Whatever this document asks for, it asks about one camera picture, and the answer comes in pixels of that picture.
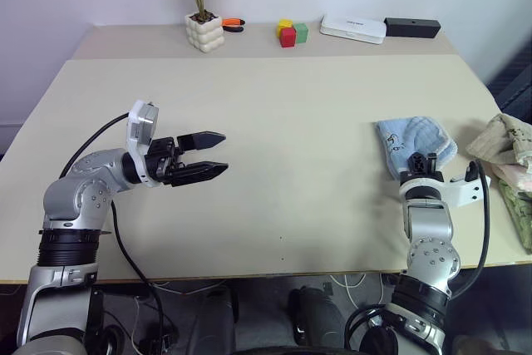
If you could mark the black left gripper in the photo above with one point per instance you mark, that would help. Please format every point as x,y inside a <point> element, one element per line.
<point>160,159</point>

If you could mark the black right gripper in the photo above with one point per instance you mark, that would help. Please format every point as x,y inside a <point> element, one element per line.
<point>420,166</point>

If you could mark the light blue towel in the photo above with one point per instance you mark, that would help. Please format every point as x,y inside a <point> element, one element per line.
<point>415,134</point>

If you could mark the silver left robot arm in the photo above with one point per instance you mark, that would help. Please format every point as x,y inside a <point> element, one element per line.
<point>79,197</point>

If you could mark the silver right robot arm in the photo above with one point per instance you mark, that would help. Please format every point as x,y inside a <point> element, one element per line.
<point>428,230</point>

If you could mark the beige crumpled cloth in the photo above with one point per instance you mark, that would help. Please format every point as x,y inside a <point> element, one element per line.
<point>496,139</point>

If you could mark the pale pink cloth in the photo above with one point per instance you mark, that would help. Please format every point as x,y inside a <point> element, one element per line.
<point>513,172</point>

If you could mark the green patterned cloth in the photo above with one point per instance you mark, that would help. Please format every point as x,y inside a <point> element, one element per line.
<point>517,209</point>

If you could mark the green plant in white pot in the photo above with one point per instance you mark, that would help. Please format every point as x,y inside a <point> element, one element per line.
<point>204,35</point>

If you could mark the dark ribbed object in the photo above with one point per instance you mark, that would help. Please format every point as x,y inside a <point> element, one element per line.
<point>515,85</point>

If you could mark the long dark box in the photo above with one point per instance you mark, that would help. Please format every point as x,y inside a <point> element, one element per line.
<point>411,27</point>

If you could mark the red cube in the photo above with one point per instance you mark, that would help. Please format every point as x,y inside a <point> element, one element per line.
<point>287,37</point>

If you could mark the flat white box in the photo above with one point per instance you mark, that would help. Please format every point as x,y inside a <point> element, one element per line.
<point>353,28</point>

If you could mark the yellow cube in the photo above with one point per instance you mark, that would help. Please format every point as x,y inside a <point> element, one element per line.
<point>284,23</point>

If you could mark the green cube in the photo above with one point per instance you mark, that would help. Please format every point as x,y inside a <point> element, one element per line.
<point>301,33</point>

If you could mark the dark rounded shape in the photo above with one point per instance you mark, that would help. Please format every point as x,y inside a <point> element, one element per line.
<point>318,317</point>

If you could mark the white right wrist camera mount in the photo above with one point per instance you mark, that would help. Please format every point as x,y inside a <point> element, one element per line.
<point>461,193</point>

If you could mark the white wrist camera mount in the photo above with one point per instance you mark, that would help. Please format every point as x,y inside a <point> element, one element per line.
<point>133,130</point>
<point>461,193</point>

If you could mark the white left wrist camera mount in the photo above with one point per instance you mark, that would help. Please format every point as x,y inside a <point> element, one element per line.
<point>133,130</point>

